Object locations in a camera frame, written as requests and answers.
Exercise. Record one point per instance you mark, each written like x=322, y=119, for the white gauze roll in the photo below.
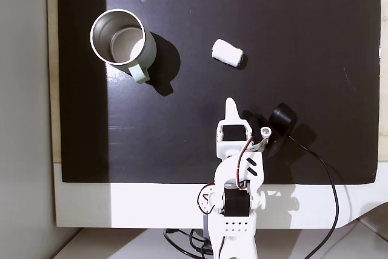
x=225, y=52

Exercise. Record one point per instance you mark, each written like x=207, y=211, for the small white cylinder module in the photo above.
x=266, y=132

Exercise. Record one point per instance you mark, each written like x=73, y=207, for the black table mat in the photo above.
x=212, y=13

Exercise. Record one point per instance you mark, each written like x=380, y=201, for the sage green steel mug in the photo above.
x=121, y=46

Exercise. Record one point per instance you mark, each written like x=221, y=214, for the black gripper-mounted camera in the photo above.
x=283, y=116

